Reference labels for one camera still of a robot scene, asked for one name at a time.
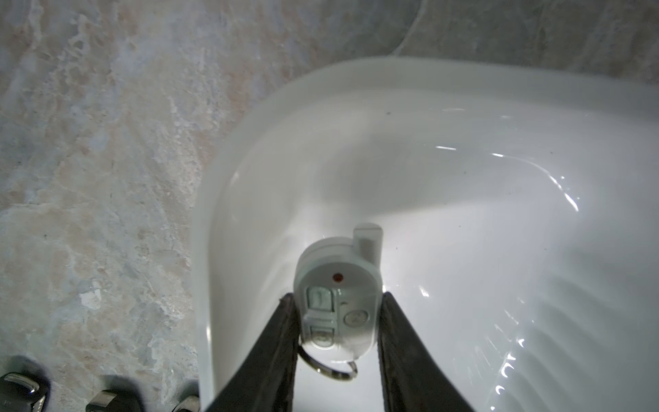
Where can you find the white storage box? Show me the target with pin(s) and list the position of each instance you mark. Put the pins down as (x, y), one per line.
(520, 218)

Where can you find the white remote key fob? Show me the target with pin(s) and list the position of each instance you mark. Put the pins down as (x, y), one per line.
(338, 290)

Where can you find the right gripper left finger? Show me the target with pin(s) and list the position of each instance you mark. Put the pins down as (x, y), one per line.
(265, 380)

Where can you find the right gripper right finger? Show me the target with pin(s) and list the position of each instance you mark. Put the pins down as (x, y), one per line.
(411, 379)

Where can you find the black VW key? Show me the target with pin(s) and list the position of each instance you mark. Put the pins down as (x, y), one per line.
(23, 393)

